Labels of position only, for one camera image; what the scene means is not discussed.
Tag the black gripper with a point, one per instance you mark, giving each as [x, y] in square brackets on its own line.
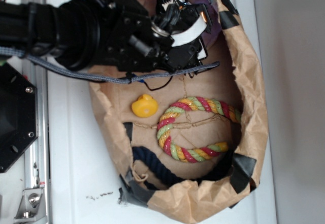
[132, 40]

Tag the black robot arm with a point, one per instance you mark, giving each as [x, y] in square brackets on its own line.
[67, 33]

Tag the yellow rubber duck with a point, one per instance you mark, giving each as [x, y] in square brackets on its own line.
[145, 106]

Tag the brown paper bag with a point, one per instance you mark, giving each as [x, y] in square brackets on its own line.
[203, 150]

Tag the black octagonal mount plate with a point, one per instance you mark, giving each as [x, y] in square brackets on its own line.
[18, 115]

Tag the aluminium frame rail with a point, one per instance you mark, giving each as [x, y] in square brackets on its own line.
[36, 157]

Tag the metal corner bracket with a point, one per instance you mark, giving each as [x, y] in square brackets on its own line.
[32, 206]

